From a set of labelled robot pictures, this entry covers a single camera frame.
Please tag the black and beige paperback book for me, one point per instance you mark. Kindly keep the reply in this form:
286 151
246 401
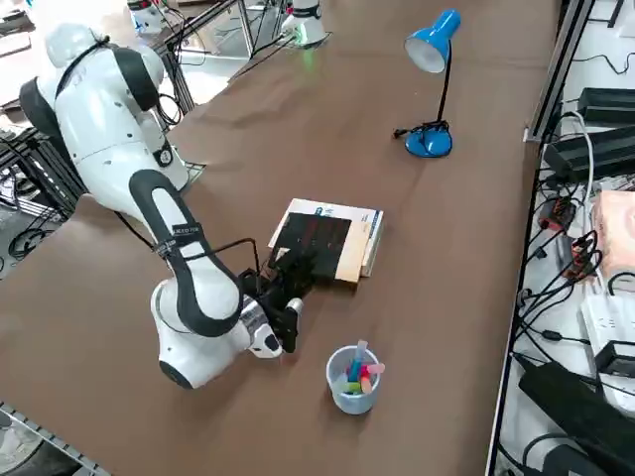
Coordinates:
327 238

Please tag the aluminium table edge rail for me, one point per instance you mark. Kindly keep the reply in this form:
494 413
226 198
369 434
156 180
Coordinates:
546 99

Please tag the translucent pen cup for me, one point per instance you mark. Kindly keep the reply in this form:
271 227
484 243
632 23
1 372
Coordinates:
352 401

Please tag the red and black device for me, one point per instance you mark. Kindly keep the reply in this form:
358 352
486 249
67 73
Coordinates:
555 213

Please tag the white power strip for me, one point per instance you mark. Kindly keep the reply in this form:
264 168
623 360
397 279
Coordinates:
605 317

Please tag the large black power adapter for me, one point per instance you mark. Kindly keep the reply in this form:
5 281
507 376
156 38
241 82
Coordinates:
570 401

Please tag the peach tissue box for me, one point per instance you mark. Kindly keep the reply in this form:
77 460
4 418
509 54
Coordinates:
615 233

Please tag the blue desk lamp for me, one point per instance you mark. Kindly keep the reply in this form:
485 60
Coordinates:
436 30

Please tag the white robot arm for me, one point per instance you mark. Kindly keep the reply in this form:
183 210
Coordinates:
305 20
109 129

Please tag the orange highlighter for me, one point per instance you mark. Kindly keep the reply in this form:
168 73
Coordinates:
368 384

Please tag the white and blue book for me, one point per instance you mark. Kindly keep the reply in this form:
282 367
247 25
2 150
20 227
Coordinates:
347 210

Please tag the pink highlighter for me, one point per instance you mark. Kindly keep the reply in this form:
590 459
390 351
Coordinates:
374 369

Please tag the pale blue highlighter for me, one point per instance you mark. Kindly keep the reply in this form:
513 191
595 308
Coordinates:
361 352

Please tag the green highlighter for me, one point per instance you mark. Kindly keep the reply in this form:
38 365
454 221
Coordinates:
353 388

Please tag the small black box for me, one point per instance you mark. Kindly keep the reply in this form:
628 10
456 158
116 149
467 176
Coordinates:
612 357

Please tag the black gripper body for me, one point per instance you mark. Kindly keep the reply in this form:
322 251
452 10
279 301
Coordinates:
275 307

